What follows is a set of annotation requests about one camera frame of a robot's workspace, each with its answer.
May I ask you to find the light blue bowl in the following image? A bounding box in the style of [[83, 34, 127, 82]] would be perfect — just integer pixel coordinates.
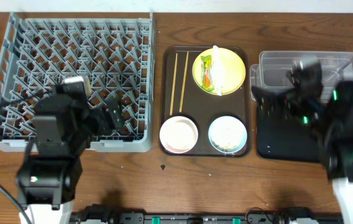
[[208, 116, 248, 154]]

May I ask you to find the white napkin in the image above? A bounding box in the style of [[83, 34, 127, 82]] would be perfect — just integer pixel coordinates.
[[212, 45, 224, 96]]

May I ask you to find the green orange snack wrapper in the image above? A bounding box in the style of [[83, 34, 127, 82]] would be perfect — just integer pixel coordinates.
[[201, 55, 214, 92]]

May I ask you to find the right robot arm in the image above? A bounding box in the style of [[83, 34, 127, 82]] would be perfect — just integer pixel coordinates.
[[251, 58, 353, 223]]

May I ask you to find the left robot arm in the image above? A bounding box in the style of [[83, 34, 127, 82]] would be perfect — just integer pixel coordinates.
[[17, 94, 124, 223]]

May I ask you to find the black waste tray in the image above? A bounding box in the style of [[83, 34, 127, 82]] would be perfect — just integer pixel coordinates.
[[255, 102, 326, 163]]

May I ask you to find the clear plastic waste bin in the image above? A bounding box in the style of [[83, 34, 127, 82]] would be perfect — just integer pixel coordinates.
[[250, 51, 353, 103]]

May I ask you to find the grey dishwasher rack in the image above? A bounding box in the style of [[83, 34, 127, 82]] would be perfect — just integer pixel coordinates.
[[0, 14, 156, 152]]

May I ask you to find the yellow plate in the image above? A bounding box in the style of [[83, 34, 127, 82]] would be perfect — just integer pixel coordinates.
[[192, 47, 246, 96]]

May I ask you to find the pink bowl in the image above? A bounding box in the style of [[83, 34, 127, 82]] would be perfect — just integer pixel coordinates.
[[159, 116, 199, 154]]

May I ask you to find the dark brown serving tray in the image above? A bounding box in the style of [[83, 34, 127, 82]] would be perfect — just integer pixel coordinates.
[[160, 46, 252, 157]]

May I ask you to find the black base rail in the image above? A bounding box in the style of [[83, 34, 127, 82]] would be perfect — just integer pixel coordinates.
[[69, 204, 344, 224]]

